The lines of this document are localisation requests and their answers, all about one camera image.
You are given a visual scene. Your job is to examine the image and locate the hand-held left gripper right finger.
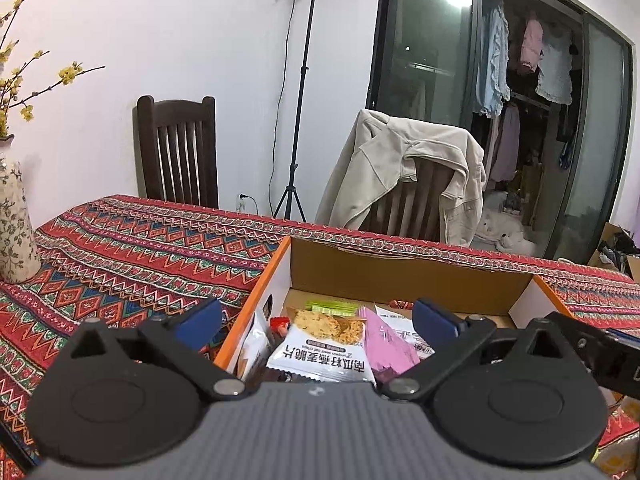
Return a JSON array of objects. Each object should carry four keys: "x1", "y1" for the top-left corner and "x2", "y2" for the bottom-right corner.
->
[{"x1": 382, "y1": 298, "x2": 583, "y2": 402}]

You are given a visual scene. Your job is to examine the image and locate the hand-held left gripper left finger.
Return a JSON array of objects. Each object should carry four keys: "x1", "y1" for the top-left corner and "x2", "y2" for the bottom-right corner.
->
[{"x1": 47, "y1": 298, "x2": 248, "y2": 402}]

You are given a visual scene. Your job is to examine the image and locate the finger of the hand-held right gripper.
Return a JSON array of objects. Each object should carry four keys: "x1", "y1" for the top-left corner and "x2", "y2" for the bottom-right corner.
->
[{"x1": 545, "y1": 311, "x2": 640, "y2": 401}]

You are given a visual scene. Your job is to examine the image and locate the pink snack packet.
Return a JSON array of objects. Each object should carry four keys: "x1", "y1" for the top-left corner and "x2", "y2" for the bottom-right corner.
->
[{"x1": 357, "y1": 306, "x2": 422, "y2": 386}]

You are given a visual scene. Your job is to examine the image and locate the white oat crisp packet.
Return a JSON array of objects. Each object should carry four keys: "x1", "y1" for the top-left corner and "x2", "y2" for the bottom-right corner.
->
[
  {"x1": 265, "y1": 309, "x2": 377, "y2": 386},
  {"x1": 237, "y1": 310, "x2": 275, "y2": 381}
]

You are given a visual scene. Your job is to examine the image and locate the orange pumpkin-print cardboard box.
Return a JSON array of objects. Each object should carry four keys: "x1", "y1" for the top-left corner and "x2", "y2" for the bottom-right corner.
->
[{"x1": 212, "y1": 236, "x2": 576, "y2": 386}]

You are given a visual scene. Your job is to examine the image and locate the yellow-green snack packet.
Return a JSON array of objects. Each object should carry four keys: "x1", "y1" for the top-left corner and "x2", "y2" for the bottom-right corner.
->
[{"x1": 305, "y1": 300, "x2": 362, "y2": 317}]

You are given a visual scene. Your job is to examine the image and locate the red patterned tablecloth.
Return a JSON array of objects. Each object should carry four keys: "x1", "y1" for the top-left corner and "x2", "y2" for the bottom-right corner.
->
[{"x1": 0, "y1": 195, "x2": 640, "y2": 480}]

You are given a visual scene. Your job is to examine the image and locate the brown cardboard box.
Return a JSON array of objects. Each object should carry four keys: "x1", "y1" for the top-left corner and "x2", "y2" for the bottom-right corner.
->
[{"x1": 587, "y1": 222, "x2": 640, "y2": 281}]

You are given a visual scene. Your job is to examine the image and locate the white plush bedding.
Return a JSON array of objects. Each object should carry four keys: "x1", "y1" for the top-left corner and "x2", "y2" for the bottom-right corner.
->
[{"x1": 475, "y1": 207, "x2": 536, "y2": 254}]

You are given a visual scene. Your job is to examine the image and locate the dark wooden chair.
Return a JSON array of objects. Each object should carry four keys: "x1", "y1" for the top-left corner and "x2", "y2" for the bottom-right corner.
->
[
  {"x1": 136, "y1": 95, "x2": 219, "y2": 209},
  {"x1": 360, "y1": 157, "x2": 453, "y2": 241}
]

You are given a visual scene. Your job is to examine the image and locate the beige jacket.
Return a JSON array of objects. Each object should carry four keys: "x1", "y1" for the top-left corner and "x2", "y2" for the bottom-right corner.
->
[{"x1": 315, "y1": 109, "x2": 487, "y2": 247}]

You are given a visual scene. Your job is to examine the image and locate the pale pink hanging trousers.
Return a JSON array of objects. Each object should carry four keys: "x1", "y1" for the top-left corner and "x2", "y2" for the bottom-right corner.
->
[{"x1": 485, "y1": 105, "x2": 521, "y2": 186}]

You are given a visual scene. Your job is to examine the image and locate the floral ceramic vase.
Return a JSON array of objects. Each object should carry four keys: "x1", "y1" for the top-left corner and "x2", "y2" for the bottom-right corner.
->
[{"x1": 0, "y1": 135, "x2": 43, "y2": 284}]

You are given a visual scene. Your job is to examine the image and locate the black light stand tripod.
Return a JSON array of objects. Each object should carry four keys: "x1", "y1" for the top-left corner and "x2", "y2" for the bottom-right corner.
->
[{"x1": 272, "y1": 0, "x2": 321, "y2": 222}]

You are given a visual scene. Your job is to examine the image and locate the dark sliding glass door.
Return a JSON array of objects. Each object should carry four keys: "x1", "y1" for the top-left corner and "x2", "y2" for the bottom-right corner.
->
[{"x1": 367, "y1": 0, "x2": 635, "y2": 263}]

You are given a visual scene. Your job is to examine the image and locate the light blue hanging shirt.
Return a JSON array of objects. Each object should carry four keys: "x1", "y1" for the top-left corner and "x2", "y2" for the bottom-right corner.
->
[{"x1": 475, "y1": 5, "x2": 511, "y2": 118}]

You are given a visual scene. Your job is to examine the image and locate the white hanging garment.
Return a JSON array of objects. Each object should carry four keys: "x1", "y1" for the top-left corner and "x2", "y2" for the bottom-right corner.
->
[{"x1": 536, "y1": 30, "x2": 573, "y2": 106}]

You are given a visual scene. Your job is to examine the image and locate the pink hanging garment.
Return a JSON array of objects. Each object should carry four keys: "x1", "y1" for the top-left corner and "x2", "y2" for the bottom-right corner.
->
[{"x1": 519, "y1": 17, "x2": 545, "y2": 73}]

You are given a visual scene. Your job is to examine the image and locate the yellow flower branches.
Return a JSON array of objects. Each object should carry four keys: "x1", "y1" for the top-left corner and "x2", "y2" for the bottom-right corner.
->
[{"x1": 0, "y1": 0, "x2": 106, "y2": 138}]

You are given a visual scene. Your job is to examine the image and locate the black power cable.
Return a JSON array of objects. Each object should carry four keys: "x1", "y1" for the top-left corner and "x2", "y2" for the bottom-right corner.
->
[{"x1": 244, "y1": 0, "x2": 297, "y2": 213}]

